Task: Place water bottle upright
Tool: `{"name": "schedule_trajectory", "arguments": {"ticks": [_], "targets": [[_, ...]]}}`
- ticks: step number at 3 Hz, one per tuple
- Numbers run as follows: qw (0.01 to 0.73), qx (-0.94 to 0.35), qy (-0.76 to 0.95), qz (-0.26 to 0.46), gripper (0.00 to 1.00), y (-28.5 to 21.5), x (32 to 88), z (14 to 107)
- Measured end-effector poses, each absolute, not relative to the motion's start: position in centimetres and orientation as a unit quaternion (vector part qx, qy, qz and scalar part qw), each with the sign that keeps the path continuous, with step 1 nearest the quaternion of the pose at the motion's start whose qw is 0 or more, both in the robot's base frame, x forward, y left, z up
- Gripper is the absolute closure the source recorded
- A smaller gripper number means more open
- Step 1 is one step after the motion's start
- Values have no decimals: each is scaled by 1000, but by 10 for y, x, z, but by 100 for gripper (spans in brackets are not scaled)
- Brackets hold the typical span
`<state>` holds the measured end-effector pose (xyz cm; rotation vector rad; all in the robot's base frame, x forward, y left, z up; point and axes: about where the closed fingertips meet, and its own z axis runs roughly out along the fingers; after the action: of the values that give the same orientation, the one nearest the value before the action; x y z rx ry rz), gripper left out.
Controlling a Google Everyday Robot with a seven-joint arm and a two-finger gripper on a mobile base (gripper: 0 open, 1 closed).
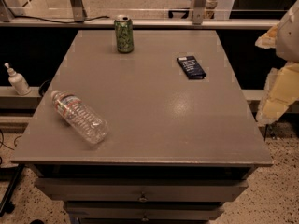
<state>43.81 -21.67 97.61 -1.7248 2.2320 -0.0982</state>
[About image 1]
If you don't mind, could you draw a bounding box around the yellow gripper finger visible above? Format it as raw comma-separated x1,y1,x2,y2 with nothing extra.
256,62,299,126
255,24,278,49

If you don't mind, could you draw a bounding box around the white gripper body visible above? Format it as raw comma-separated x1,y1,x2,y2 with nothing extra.
276,0,299,63

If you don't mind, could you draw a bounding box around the clear plastic water bottle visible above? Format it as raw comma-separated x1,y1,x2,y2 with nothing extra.
50,91,108,145

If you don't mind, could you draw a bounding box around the white pump dispenser bottle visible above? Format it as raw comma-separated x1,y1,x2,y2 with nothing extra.
5,63,31,96

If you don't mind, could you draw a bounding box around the dark blue snack packet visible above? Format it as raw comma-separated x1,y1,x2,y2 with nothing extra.
177,56,206,79

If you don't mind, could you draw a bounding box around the green soda can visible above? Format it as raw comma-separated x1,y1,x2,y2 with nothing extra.
114,15,134,53

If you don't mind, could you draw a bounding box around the grey drawer cabinet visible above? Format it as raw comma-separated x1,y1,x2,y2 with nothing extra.
13,30,272,224

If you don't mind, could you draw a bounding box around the lower cabinet drawer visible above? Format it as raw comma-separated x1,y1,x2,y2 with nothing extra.
64,202,223,221

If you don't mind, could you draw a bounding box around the cabinet drawer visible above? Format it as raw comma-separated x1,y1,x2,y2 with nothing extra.
35,178,248,203
64,202,223,221

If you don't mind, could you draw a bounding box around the upper cabinet drawer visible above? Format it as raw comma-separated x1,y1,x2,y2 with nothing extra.
35,178,248,203

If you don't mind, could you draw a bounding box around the black floor stand leg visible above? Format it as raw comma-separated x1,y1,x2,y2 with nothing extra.
0,164,24,217

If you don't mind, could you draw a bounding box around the metal frame post right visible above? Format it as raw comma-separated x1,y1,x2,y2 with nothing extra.
192,0,206,25

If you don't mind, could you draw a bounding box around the metal frame post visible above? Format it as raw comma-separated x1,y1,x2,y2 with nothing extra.
70,0,87,22
192,0,206,25

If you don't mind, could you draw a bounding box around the metal frame post left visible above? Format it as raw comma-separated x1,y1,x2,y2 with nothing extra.
70,0,87,22

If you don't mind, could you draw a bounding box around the black cable on rail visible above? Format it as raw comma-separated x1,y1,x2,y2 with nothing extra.
0,0,110,24

